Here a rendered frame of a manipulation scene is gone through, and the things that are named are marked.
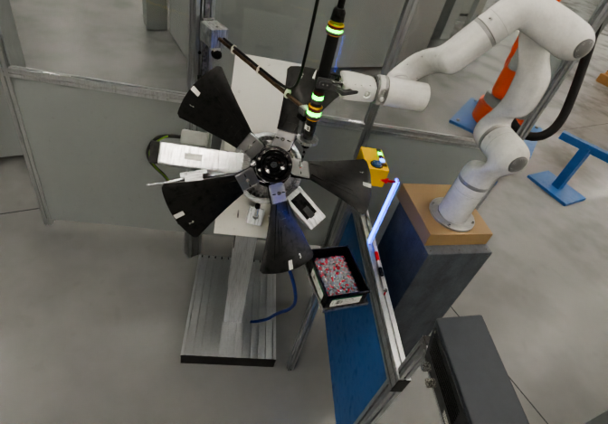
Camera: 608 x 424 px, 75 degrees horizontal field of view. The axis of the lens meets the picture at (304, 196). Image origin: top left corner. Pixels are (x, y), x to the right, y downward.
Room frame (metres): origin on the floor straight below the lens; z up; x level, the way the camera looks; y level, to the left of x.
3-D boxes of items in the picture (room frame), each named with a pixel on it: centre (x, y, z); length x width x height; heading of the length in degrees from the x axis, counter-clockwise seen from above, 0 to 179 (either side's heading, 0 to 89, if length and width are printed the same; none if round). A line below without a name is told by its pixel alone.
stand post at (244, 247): (1.16, 0.19, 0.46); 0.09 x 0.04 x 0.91; 103
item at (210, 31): (1.51, 0.50, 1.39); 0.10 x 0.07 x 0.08; 48
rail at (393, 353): (1.07, -0.34, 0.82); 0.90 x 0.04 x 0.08; 13
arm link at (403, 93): (1.15, -0.21, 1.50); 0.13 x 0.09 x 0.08; 103
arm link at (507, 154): (1.27, -0.62, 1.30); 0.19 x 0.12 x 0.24; 20
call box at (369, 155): (1.46, -0.25, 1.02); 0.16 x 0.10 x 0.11; 13
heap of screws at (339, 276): (0.96, -0.19, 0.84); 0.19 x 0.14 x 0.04; 28
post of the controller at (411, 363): (0.65, -0.43, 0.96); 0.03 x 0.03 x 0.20; 13
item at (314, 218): (1.13, -0.01, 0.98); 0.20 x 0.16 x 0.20; 13
